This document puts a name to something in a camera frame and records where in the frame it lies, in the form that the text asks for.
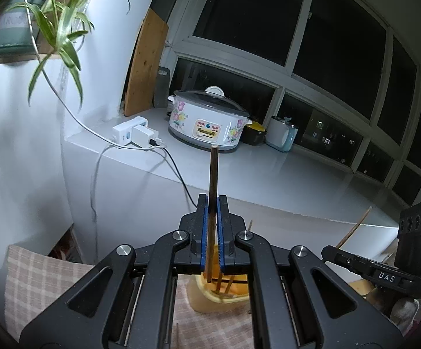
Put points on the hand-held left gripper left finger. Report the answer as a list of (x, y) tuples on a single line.
[(205, 240)]

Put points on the black pot with yellow lid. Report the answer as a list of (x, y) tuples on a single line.
[(254, 132)]

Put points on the potted spider plant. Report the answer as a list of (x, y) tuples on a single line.
[(8, 25)]

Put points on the white power strip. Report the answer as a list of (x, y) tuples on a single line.
[(121, 132)]

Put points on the brown wooden chopstick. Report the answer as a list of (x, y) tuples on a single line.
[(354, 227), (214, 174), (220, 285)]

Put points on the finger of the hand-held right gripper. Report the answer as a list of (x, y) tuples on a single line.
[(344, 260)]

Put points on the white charger adapter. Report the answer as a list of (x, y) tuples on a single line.
[(143, 136)]

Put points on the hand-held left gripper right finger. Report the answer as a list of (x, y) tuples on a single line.
[(220, 240)]

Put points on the yellow plastic bin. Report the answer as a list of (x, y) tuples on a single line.
[(210, 303)]

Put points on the wooden cutting board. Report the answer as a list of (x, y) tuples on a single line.
[(145, 69)]

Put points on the floral white rice cooker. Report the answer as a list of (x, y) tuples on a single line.
[(203, 120)]

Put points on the white and blue kettle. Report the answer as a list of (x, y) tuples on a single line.
[(279, 134)]

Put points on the white window frame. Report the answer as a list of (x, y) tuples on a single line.
[(232, 49)]

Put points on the grey kitchen cleaver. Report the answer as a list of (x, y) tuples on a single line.
[(161, 91)]

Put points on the person's right hand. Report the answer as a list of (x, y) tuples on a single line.
[(404, 314)]

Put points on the checked pink cloth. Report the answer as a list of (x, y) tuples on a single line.
[(32, 291)]

